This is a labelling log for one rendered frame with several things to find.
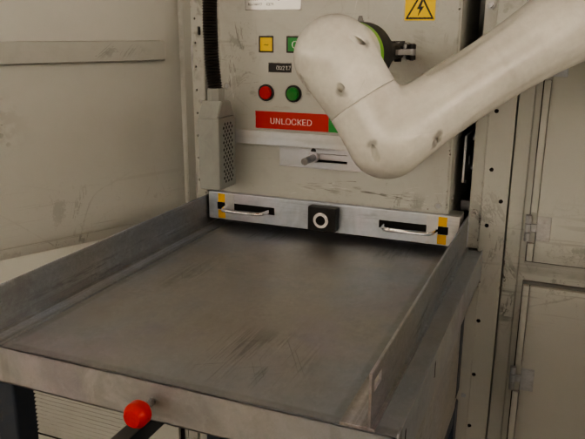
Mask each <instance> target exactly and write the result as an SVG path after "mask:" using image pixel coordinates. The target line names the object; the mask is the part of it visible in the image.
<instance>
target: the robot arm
mask: <svg viewBox="0 0 585 439"><path fill-rule="evenodd" d="M415 55H416V44H410V43H409V42H406V43H405V41H391V39H390V38H389V36H388V35H387V34H386V32H385V31H384V30H383V29H382V28H380V27H379V26H378V25H376V24H373V23H369V22H364V20H363V16H359V17H358V20H356V19H354V18H352V17H349V16H346V15H342V14H328V15H324V16H321V17H318V18H316V19H314V20H312V22H311V23H309V24H308V25H307V26H306V27H305V28H304V29H303V30H302V31H301V32H300V34H299V36H298V38H297V41H296V44H295V46H294V52H293V62H294V67H295V70H296V72H297V75H298V77H299V79H300V81H301V82H302V83H303V85H304V86H305V87H306V88H307V90H309V91H310V92H311V94H312V95H313V96H314V98H315V99H316V100H317V102H318V103H319V105H320V106H321V107H322V109H323V110H324V112H325V113H326V115H327V116H328V117H329V118H330V120H331V121H332V123H333V125H334V127H335V129H336V130H337V132H338V134H339V135H340V137H341V139H342V141H343V143H344V145H345V146H346V148H347V150H348V152H349V154H350V156H351V158H352V160H353V162H354V163H355V165H356V166H358V167H359V169H360V170H361V171H363V172H365V173H366V174H368V175H370V176H372V177H375V178H378V179H396V178H398V177H401V176H404V175H406V174H408V173H409V172H411V171H412V170H413V169H414V168H415V167H416V166H418V165H419V164H420V163H421V162H422V161H424V160H425V159H426V158H428V157H429V156H430V155H431V154H432V153H434V152H435V151H436V150H438V149H439V148H440V147H442V146H443V145H444V144H446V142H448V141H449V140H450V139H451V138H453V137H454V136H456V135H457V134H459V133H460V132H462V131H464V130H465V129H466V128H468V127H469V126H470V125H472V124H473V123H474V122H476V121H477V120H479V119H480V118H482V117H484V116H485V115H487V114H488V113H490V112H491V111H493V110H494V109H496V108H497V107H499V106H501V105H503V104H504V103H506V102H507V101H508V100H510V99H512V98H514V97H516V96H517V95H519V94H521V93H522V92H524V91H526V90H528V89H529V88H531V87H533V86H535V85H537V84H539V83H540V82H542V81H544V80H546V79H548V78H550V77H552V76H554V75H555V74H557V73H559V72H561V71H564V70H566V69H568V68H570V67H572V66H574V65H576V64H579V63H581V62H583V61H585V0H529V1H528V2H526V3H525V4H524V5H522V6H521V7H520V9H518V10H517V11H516V12H514V13H513V14H512V15H510V16H509V17H508V18H506V19H505V20H504V21H502V22H501V23H500V24H498V25H497V26H495V27H494V28H493V29H492V30H490V31H489V32H488V33H486V34H485V35H483V36H482V37H480V38H479V39H477V40H476V41H474V42H473V43H471V44H470V45H469V46H467V47H466V48H464V49H463V50H461V51H459V52H457V53H456V54H454V55H453V56H451V57H450V58H448V59H447V60H445V61H443V62H442V63H440V64H438V65H436V66H435V67H433V68H432V69H430V70H428V71H426V72H424V73H422V74H420V76H419V77H418V78H416V79H415V80H413V81H411V82H409V83H407V84H398V83H397V82H396V81H395V79H394V78H393V75H392V74H391V72H390V70H388V69H389V67H390V64H391V63H392V61H393V60H394V62H401V59H402V58H403V60H406V59H407V60H410V61H414V60H415Z"/></svg>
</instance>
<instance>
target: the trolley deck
mask: <svg viewBox="0 0 585 439"><path fill-rule="evenodd" d="M446 249H447V247H433V246H426V245H419V244H412V243H405V242H397V241H390V240H377V239H369V238H361V237H354V236H347V235H340V234H333V233H319V232H312V231H305V230H298V229H290V228H283V227H276V226H262V225H255V224H247V223H240V222H233V221H230V222H228V223H226V224H225V225H223V226H221V227H219V228H217V229H215V230H214V231H212V232H210V233H208V234H206V235H204V236H203V237H201V238H199V239H197V240H194V241H193V242H192V243H190V244H188V245H186V246H184V247H182V248H180V249H179V250H177V251H175V252H173V253H171V254H169V255H167V256H165V257H164V258H162V259H160V260H158V261H156V262H154V263H152V264H150V265H149V266H148V267H145V268H143V269H141V270H139V271H138V272H136V273H134V274H132V275H130V276H128V277H127V278H125V279H123V280H121V281H119V282H117V283H116V284H114V285H112V286H110V287H107V288H106V289H105V290H103V291H101V292H99V293H97V294H95V295H93V296H91V297H90V298H88V299H86V300H84V301H82V302H80V303H78V304H77V305H75V306H73V307H71V308H69V309H67V310H65V311H63V312H62V313H61V314H58V315H56V316H54V317H52V318H50V319H49V320H47V321H45V322H43V323H41V324H40V325H38V326H36V327H34V328H32V329H30V330H29V331H27V332H25V333H23V334H20V335H19V336H18V337H16V338H14V339H12V340H10V341H7V342H6V343H4V344H3V345H1V346H0V382H5V383H9V384H12V385H15V386H18V387H22V388H28V389H32V390H36V391H39V392H43V393H46V394H49V395H55V396H59V397H63V398H66V399H70V400H73V401H77V402H82V403H86V404H90V405H93V406H97V407H100V408H104V409H110V410H114V411H117V412H120V413H124V409H125V407H126V406H127V405H128V404H129V403H130V402H132V401H134V400H142V401H144V402H147V401H148V400H149V399H150V398H153V399H154V400H155V401H156V403H155V404H154V405H153V406H152V407H151V421H154V422H161V423H164V424H168V425H171V426H175V427H179V428H181V429H188V430H191V431H195V432H199V433H202V434H206V435H209V436H215V437H218V438H222V439H415V437H416V435H417V432H418V430H419V428H420V425H421V422H422V420H423V417H424V415H425V413H426V411H427V407H428V405H429V403H430V401H431V398H432V396H433V393H434V391H435V388H436V386H437V383H438V381H439V379H440V375H441V373H442V371H443V368H444V367H445V364H446V362H447V358H448V356H449V354H450V352H451V349H452V347H453V345H454V341H455V339H456V336H457V334H458V333H459V330H460V328H461V324H462V322H463V320H464V317H465V315H466V313H467V310H468V307H469V305H470V302H471V300H472V298H473V296H474V292H475V290H476V288H477V286H478V283H479V281H480V278H481V261H482V250H481V251H480V252H475V251H467V254H466V256H465V258H464V260H463V261H462V263H461V266H460V268H459V270H458V272H457V274H456V275H455V276H454V279H453V281H452V283H451V285H450V287H449V289H448V290H447V293H446V295H445V297H444V299H443V301H442V303H441V304H440V306H439V308H438V310H437V312H436V314H435V316H434V318H433V320H432V322H431V324H430V326H429V328H428V329H427V331H426V333H425V335H424V337H423V339H422V341H421V343H420V345H419V347H418V349H417V351H416V353H415V355H414V357H413V359H412V360H411V362H410V364H409V366H408V368H407V371H406V373H405V374H404V376H403V378H402V380H401V381H400V384H399V386H398V388H397V389H396V391H395V393H394V395H393V398H392V400H391V401H390V403H389V405H388V407H387V409H386V411H385V413H384V415H383V416H382V418H381V420H380V423H379V425H378V427H377V429H376V430H375V432H371V431H367V430H363V429H356V428H352V427H348V426H345V425H340V419H341V417H342V416H343V415H344V414H345V412H346V410H347V408H348V407H349V405H350V403H351V402H352V400H353V398H354V397H355V396H356V394H357V393H358V391H359V389H360V387H361V385H362V384H363V382H364V381H365V379H366V378H367V376H368V375H369V373H370V371H371V370H372V368H373V366H374V364H375V363H376V361H377V360H378V359H379V357H380V355H381V353H382V352H383V350H384V349H385V347H386V345H387V344H388V342H389V341H390V339H391V338H392V336H393V334H394V332H395V331H396V329H397V327H398V326H399V325H400V323H401V321H402V320H403V318H404V317H405V315H406V313H407V311H408V310H409V308H410V307H411V306H412V304H413V302H414V300H415V299H416V297H417V295H418V294H419V292H420V290H421V289H422V288H423V286H424V285H425V283H426V281H427V279H428V278H429V276H430V274H431V273H432V272H433V270H434V268H435V267H436V265H437V263H438V262H439V260H440V258H441V256H442V255H443V254H444V253H445V251H446Z"/></svg>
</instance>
